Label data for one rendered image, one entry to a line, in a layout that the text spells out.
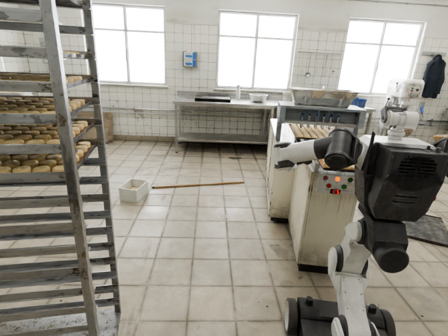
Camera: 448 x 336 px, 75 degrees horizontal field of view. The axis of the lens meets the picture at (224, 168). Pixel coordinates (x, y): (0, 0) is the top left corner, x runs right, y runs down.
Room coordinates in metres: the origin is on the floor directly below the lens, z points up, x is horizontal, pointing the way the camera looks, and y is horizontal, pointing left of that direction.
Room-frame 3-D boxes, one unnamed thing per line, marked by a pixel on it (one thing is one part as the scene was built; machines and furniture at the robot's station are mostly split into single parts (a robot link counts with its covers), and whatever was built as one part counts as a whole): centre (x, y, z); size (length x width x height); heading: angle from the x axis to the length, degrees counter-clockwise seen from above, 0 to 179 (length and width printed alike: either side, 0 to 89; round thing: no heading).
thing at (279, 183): (3.15, -0.88, 0.42); 1.28 x 0.72 x 0.84; 175
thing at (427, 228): (2.63, -2.09, 0.02); 0.60 x 0.40 x 0.03; 156
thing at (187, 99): (5.21, -0.79, 0.61); 3.40 x 0.70 x 1.22; 93
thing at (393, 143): (1.11, -0.69, 1.11); 0.34 x 0.30 x 0.36; 84
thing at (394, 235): (1.07, -0.68, 0.84); 0.28 x 0.13 x 0.18; 174
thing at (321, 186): (1.81, -0.76, 0.77); 0.24 x 0.04 x 0.14; 85
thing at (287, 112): (2.68, -0.84, 1.01); 0.72 x 0.33 x 0.34; 85
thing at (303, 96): (2.68, -0.84, 1.25); 0.56 x 0.29 x 0.14; 85
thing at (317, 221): (2.17, -0.79, 0.45); 0.70 x 0.34 x 0.90; 175
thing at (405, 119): (1.17, -0.70, 1.31); 0.10 x 0.07 x 0.09; 84
